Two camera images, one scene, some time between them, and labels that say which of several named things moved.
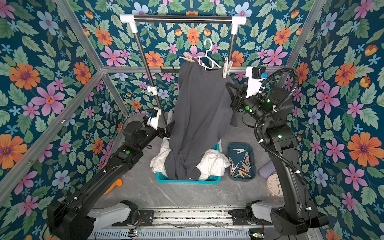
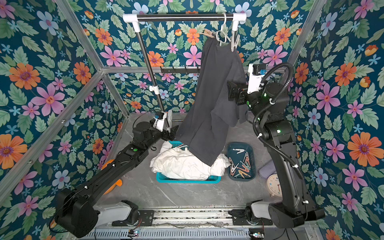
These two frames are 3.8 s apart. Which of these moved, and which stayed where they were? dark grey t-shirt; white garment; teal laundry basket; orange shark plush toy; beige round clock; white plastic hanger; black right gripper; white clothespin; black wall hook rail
Moved: white clothespin; white plastic hanger; dark grey t-shirt
Stayed: teal laundry basket; orange shark plush toy; white garment; black right gripper; black wall hook rail; beige round clock
